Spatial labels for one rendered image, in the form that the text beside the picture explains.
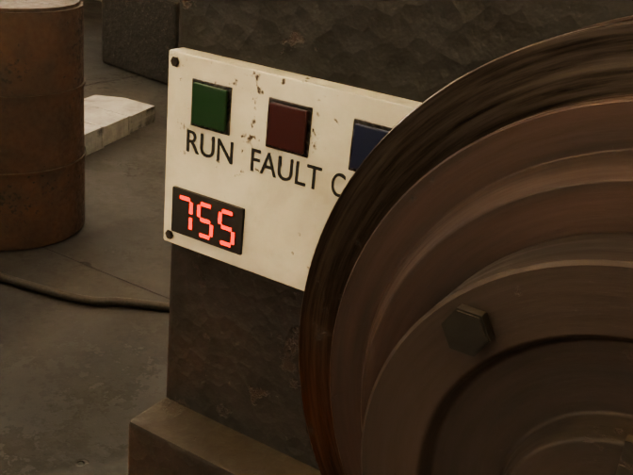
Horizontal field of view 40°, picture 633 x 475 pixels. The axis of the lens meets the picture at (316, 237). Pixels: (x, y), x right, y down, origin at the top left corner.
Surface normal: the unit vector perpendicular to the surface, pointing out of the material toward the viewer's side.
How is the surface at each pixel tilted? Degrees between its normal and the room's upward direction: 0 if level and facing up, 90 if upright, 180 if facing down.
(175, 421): 0
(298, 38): 90
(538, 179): 39
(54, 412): 0
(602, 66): 90
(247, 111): 90
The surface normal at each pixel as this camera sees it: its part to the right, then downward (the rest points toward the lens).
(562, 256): -0.26, -0.95
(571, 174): -0.47, -0.73
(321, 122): -0.53, 0.28
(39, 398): 0.10, -0.92
